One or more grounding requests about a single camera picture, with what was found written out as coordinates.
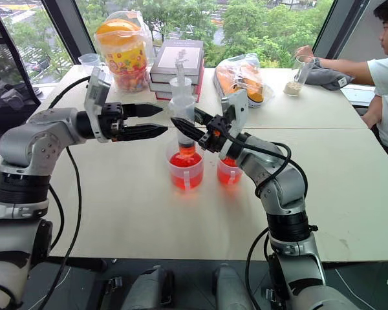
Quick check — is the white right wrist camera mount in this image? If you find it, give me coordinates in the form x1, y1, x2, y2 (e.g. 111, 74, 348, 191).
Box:
220, 89, 249, 156

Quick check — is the grey folded cloth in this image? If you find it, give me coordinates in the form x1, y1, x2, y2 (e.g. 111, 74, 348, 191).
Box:
305, 63, 356, 92

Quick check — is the black frame stand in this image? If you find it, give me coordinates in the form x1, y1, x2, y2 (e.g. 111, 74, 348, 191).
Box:
0, 1, 42, 107

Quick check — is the grey rounded shape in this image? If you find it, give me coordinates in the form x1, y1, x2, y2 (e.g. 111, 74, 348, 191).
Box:
212, 263, 257, 310
120, 264, 176, 310

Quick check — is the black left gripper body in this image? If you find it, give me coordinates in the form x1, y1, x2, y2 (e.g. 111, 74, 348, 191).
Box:
99, 102, 131, 143

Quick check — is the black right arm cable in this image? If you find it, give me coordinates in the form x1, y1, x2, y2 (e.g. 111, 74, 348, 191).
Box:
224, 131, 310, 310

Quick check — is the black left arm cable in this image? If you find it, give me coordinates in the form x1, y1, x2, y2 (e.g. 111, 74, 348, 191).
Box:
37, 76, 91, 310

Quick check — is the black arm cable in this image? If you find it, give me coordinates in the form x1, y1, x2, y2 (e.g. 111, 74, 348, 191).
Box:
224, 131, 310, 310
37, 76, 91, 310

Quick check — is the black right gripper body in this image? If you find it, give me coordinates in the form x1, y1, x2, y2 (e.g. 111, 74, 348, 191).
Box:
198, 114, 234, 154

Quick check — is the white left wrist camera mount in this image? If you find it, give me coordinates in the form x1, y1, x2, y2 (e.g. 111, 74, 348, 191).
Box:
83, 66, 113, 143

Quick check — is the dark window frame post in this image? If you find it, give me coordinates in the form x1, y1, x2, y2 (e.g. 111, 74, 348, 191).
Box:
41, 0, 97, 66
311, 0, 373, 59

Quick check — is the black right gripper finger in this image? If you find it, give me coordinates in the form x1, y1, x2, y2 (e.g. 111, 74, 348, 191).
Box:
169, 116, 208, 147
194, 107, 215, 126

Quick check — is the empty clear measuring cup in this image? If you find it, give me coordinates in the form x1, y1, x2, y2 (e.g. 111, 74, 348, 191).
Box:
78, 53, 103, 76

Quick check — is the person's right hand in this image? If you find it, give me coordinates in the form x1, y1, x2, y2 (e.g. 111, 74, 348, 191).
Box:
294, 45, 316, 61

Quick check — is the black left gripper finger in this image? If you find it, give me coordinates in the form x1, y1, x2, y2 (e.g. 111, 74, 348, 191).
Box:
121, 103, 164, 119
115, 123, 169, 142

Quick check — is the small cup of red liquid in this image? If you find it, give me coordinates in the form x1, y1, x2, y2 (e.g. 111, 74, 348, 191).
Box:
216, 156, 245, 187

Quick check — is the grey cover thick book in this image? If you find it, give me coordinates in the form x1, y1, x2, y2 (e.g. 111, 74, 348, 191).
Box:
149, 39, 206, 84

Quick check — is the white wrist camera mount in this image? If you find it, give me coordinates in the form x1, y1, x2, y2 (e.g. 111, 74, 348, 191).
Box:
83, 66, 113, 143
220, 89, 249, 156

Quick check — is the plastic bag with orange contents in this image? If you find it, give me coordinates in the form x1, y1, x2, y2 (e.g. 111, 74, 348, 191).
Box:
213, 53, 276, 109

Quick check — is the bagged candy jar orange lid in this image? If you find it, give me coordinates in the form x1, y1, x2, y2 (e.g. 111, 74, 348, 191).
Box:
94, 10, 156, 95

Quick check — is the large cup of red liquid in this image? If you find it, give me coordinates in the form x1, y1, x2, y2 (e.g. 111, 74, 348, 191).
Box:
166, 141, 205, 194

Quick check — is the dark book with red edge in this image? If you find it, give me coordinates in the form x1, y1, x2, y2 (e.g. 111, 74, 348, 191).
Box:
148, 76, 204, 94
153, 87, 202, 103

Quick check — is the clear plastic syringe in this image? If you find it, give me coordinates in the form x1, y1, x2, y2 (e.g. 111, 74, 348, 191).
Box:
167, 61, 198, 158

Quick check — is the person's left hand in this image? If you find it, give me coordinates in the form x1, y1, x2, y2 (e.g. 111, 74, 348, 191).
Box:
361, 108, 382, 130

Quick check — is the clear cup with beige powder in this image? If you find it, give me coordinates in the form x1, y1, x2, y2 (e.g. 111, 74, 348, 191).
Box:
283, 55, 316, 98

